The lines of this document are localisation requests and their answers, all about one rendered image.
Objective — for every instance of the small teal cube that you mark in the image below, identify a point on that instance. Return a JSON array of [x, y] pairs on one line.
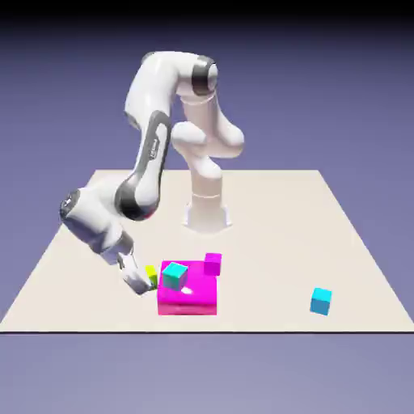
[[174, 275]]

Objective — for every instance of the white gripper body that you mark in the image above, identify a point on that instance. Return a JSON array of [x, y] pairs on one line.
[[134, 276]]

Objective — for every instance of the small blue cube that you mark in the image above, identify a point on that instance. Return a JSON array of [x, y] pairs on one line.
[[321, 300]]

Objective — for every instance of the small magenta cube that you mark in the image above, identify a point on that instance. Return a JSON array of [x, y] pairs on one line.
[[212, 263]]

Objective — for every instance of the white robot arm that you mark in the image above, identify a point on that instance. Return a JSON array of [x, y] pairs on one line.
[[148, 97]]

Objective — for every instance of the large magenta box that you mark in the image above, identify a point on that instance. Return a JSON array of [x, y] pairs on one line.
[[194, 291]]

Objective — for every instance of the small yellow cube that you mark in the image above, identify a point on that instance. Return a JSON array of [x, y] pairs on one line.
[[150, 273]]

